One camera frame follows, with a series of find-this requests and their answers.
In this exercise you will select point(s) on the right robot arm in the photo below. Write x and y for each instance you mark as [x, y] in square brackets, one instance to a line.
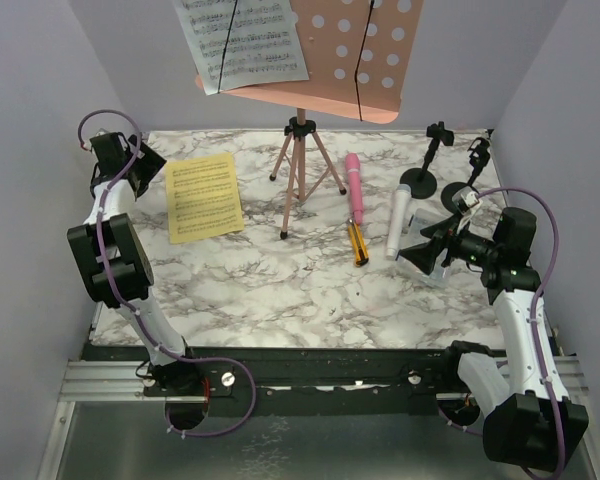
[529, 418]

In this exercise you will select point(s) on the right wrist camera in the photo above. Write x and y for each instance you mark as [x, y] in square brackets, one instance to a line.
[467, 203]

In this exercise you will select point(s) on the aluminium frame rail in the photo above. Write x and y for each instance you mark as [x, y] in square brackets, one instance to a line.
[103, 381]

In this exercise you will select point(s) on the pink tripod music stand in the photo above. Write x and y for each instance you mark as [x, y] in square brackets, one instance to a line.
[356, 54]

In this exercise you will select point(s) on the white microphone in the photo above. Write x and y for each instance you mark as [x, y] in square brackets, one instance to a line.
[400, 202]

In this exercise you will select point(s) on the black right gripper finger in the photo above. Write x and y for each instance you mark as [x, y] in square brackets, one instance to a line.
[424, 256]
[440, 229]

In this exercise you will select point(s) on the white sheet music page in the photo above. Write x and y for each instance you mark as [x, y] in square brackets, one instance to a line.
[242, 43]

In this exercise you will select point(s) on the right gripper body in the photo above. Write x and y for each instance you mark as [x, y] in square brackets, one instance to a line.
[443, 245]

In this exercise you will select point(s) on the pink microphone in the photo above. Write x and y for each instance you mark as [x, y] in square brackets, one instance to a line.
[352, 167]

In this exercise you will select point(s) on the black microphone stand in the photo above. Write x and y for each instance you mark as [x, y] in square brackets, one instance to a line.
[421, 181]
[479, 157]

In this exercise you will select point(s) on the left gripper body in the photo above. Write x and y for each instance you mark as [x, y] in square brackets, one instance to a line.
[145, 168]

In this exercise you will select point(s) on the yellow sheet music page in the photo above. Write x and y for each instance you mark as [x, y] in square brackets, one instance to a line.
[203, 199]

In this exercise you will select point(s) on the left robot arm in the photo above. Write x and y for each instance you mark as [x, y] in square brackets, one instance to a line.
[111, 259]

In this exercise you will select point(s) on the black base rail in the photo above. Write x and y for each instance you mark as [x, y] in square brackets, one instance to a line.
[296, 382]

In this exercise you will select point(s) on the clear plastic compartment box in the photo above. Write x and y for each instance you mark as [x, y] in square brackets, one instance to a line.
[439, 278]

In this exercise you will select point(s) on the yellow utility knife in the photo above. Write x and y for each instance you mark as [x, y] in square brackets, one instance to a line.
[358, 244]

